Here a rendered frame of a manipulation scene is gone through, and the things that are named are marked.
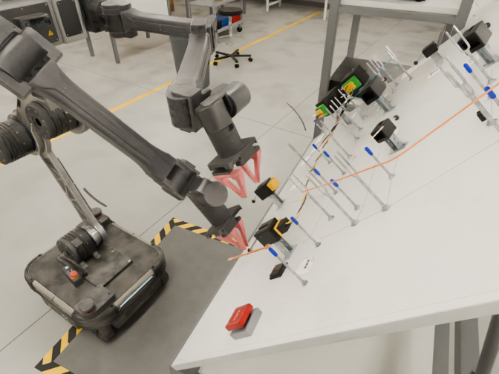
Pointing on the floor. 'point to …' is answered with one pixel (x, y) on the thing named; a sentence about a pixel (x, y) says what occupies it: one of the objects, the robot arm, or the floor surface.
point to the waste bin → (178, 45)
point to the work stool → (231, 33)
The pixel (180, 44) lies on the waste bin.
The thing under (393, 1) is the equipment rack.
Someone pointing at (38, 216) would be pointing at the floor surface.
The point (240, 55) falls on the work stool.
